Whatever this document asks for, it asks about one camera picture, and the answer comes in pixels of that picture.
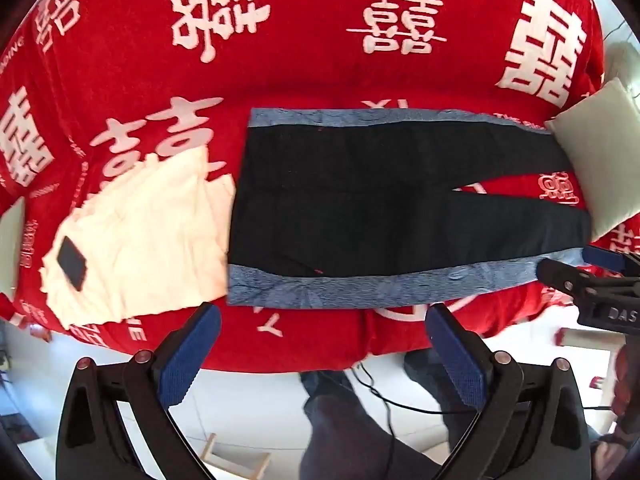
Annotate grey flat panel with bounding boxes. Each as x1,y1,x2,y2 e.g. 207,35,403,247
0,197,27,302

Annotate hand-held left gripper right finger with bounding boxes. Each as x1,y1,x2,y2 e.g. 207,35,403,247
425,302,593,480

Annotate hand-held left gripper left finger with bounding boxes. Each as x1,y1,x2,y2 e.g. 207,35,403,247
55,302,223,480

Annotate white pillow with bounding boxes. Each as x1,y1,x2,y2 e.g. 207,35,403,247
544,79,640,243

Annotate cream folded cloth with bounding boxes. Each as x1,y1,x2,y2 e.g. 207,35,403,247
40,147,237,332

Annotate wooden stool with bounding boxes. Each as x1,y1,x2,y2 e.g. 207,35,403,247
197,432,272,480

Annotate person's left leg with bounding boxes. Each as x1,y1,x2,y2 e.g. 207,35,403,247
300,370,451,480

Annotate black pants with blue stripes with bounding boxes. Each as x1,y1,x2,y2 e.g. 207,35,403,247
227,107,594,308

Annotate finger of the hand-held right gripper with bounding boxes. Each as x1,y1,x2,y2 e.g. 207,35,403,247
536,258,640,297
582,245,640,275

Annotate red printed blanket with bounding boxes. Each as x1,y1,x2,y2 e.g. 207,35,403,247
0,0,640,376

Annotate black phone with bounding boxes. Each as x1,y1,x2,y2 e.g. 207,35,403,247
56,237,90,292

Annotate black cable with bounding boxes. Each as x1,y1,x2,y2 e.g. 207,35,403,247
349,360,618,417

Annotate person's right forearm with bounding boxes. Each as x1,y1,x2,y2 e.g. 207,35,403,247
612,344,640,417

